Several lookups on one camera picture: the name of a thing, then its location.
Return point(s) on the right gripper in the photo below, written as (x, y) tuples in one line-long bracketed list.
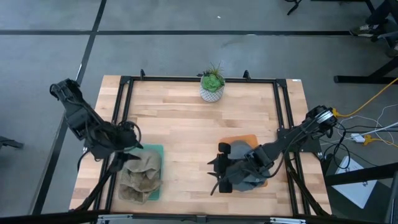
[(225, 168)]

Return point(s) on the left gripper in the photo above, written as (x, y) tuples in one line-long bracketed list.
[(124, 140)]

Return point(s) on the orange plastic tray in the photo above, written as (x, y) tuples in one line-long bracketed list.
[(245, 138)]

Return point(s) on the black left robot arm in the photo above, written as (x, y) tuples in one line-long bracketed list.
[(81, 118)]

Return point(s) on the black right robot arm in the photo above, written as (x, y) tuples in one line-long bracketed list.
[(295, 133)]

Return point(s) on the teal green plastic tray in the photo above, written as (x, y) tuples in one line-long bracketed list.
[(155, 147)]

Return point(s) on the succulent in white patterned pot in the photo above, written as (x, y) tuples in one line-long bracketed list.
[(212, 84)]

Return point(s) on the black stand foot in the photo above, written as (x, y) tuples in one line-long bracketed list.
[(11, 143)]

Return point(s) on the white paper sheet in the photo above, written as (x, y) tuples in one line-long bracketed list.
[(354, 183)]

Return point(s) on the black beam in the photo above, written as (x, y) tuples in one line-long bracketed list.
[(357, 175)]

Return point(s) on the white power adapter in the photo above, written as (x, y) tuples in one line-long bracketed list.
[(357, 137)]

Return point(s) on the black chair base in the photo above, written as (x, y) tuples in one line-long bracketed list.
[(293, 6)]

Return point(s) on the person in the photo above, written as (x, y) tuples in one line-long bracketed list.
[(363, 30)]

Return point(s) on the black aluminium table frame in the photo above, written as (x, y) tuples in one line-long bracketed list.
[(174, 79)]

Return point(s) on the black rail with silver brackets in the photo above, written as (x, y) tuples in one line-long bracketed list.
[(46, 217)]

